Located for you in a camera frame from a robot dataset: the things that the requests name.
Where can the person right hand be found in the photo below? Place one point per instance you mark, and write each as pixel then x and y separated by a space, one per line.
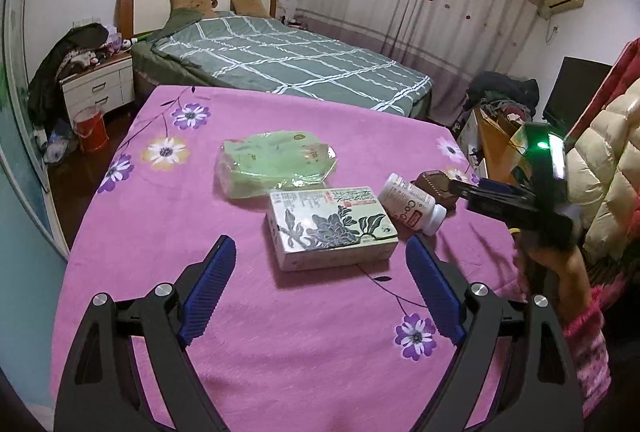
pixel 570 287

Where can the red bucket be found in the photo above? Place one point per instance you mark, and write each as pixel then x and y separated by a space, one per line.
pixel 88 124

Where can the green tissue pack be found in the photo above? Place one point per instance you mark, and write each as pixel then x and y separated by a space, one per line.
pixel 253 166

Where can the red garment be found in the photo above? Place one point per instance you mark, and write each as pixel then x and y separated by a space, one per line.
pixel 624 73

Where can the cream puffer jacket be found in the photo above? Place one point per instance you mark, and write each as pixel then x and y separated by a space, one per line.
pixel 603 177

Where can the bed with green sheet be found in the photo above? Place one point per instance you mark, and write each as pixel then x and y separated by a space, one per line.
pixel 280 56

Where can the white nightstand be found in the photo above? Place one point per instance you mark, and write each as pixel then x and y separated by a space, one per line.
pixel 107 86

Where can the white purple curtain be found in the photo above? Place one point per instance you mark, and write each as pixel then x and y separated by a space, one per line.
pixel 451 41

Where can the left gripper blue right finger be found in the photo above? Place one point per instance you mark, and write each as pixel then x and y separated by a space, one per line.
pixel 436 281

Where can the dark clothes on nightstand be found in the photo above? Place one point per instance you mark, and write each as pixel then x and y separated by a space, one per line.
pixel 45 103

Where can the right brown pillow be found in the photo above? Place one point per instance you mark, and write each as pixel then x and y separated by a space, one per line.
pixel 250 8

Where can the brown wallet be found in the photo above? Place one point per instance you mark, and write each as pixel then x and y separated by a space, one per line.
pixel 444 190

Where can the black television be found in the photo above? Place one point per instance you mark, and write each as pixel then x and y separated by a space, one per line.
pixel 575 86

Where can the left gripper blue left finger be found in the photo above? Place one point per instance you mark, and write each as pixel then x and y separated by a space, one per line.
pixel 206 282

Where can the white pill bottle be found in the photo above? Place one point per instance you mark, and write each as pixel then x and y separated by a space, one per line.
pixel 411 206

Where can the pile of clothes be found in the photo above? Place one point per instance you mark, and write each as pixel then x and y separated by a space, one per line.
pixel 491 87

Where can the white illustrated box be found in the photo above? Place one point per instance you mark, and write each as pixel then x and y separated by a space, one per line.
pixel 332 227

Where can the left brown pillow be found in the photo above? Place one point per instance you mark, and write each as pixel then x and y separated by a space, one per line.
pixel 205 7

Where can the brown pillow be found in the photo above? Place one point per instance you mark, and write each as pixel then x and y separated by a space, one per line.
pixel 205 7
pixel 250 8

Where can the green checked quilt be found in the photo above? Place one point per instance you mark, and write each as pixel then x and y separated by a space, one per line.
pixel 300 56

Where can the pink floral tablecloth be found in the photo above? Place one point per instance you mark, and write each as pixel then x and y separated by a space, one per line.
pixel 330 349

